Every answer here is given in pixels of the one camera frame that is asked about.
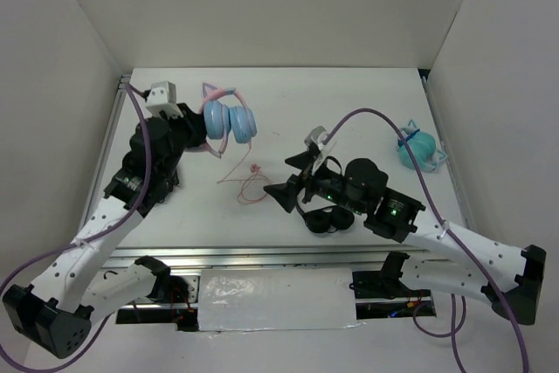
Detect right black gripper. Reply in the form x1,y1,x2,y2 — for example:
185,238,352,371
263,149,366,214

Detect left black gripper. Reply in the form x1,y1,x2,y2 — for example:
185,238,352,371
157,102,210,180

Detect pink blue cat-ear headphones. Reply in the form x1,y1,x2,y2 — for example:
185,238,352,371
200,83,258,158

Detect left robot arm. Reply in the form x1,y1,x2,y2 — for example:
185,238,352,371
3,103,206,359

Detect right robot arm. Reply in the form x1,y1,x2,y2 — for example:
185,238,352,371
264,152,547,325

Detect black on-ear headphones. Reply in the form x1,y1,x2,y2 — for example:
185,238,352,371
295,202,355,235

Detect teal cat-ear headphones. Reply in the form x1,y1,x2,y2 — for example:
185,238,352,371
400,120,447,173

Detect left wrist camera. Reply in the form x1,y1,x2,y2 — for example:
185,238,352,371
146,81,182,119

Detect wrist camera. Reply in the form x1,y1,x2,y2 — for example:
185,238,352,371
304,126,336,174
146,81,182,119

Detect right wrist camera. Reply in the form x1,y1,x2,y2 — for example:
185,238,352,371
304,126,336,174

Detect black headphones with cable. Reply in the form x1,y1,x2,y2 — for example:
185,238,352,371
157,170,180,204

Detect aluminium rail frame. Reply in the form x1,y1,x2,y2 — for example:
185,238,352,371
106,68,463,270

